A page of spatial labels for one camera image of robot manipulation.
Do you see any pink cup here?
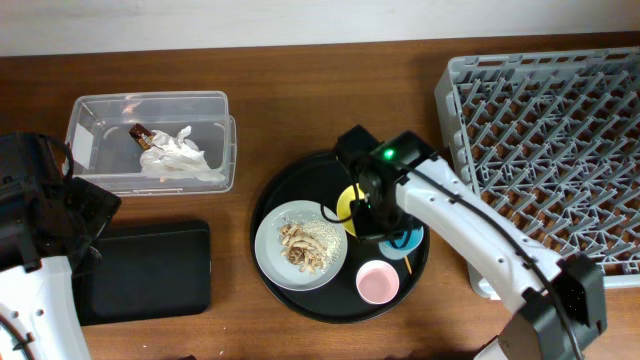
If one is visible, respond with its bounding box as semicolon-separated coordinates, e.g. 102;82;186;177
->
355;260;400;305

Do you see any light blue cup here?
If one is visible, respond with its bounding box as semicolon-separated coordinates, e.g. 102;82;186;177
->
378;226;424;260

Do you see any white napkin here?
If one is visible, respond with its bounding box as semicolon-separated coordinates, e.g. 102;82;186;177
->
139;125;226;182

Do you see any yellow bowl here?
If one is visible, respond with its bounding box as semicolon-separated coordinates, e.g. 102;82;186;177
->
336;184;366;237

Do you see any black rectangular tray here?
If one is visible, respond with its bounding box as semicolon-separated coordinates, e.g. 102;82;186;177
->
73;220;211;326

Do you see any grey plate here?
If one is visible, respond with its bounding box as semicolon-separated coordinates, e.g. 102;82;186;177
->
254;200;348;292

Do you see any grey dishwasher rack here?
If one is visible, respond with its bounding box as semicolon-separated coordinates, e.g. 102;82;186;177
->
434;47;639;289

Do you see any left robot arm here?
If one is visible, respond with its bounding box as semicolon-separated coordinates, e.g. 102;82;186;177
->
1;132;121;359

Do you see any wooden chopstick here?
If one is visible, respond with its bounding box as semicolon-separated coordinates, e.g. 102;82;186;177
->
404;255;414;276

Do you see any clear plastic bin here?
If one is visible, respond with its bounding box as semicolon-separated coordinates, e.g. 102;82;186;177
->
65;91;237;197

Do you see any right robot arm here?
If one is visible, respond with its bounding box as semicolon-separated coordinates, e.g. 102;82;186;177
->
334;126;607;360

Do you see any food scraps and rice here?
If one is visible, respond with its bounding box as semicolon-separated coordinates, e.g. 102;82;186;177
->
279;220;346;275

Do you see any gold snack wrapper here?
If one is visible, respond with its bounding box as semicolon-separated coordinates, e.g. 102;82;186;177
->
129;123;154;150

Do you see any round black serving tray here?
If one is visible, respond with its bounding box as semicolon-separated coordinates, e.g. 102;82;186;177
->
250;151;430;324

